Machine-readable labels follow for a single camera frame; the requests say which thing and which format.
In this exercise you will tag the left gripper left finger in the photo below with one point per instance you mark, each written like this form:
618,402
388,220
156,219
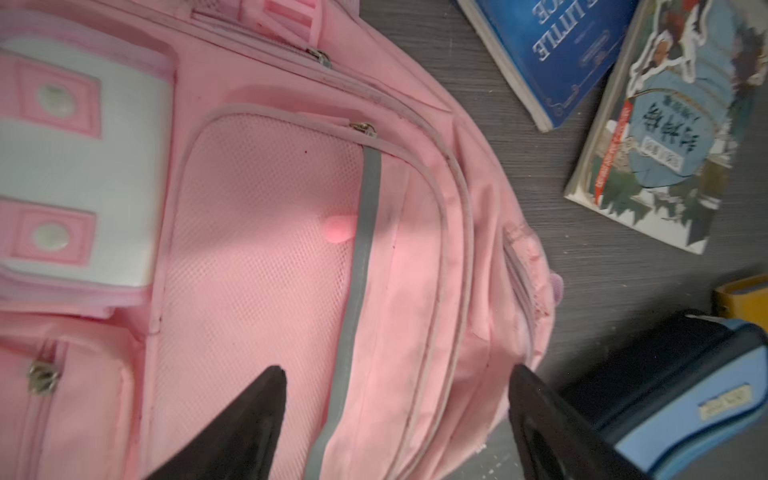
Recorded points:
240,443

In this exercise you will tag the yellow sticky note pad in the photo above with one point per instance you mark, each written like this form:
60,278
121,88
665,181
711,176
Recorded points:
744,299

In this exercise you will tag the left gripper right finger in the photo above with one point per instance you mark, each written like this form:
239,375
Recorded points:
553,440

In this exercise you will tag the illustrated comic book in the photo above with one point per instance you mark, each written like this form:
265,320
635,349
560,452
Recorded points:
672,117

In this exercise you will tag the blue pencil case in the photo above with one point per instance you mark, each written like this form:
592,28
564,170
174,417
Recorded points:
689,384

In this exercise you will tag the blue Little Prince book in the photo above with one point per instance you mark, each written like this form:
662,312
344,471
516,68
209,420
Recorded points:
551,52

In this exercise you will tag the pink student backpack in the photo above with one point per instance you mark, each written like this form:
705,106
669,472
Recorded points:
194,191

